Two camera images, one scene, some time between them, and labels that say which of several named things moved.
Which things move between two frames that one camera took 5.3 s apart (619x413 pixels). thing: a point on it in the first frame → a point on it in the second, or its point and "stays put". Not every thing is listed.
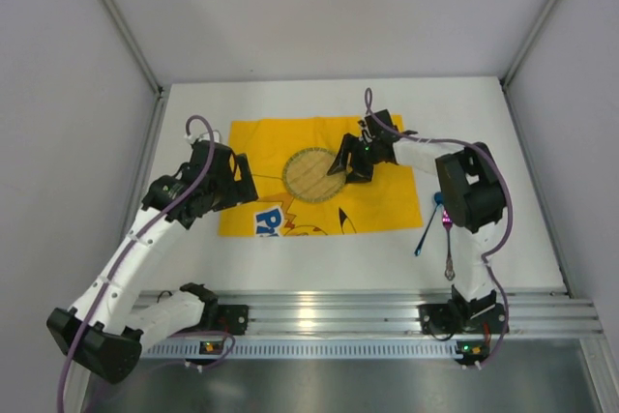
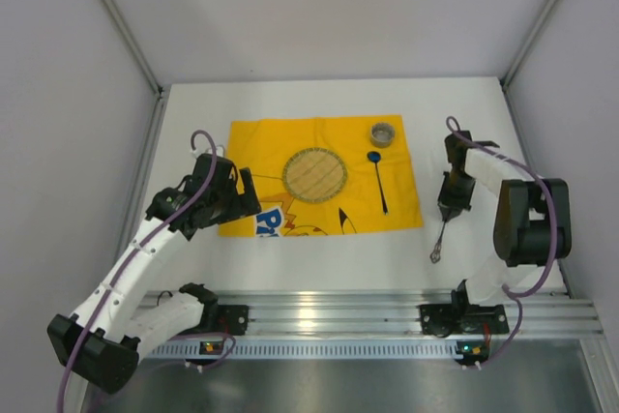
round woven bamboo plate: [305, 175] stays put
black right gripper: [364, 157] → [454, 203]
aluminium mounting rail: [540, 311] stays put
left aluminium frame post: [111, 5] stays put
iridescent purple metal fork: [450, 270] → [435, 254]
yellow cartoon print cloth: [290, 160] stays put
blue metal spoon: [437, 199] → [374, 157]
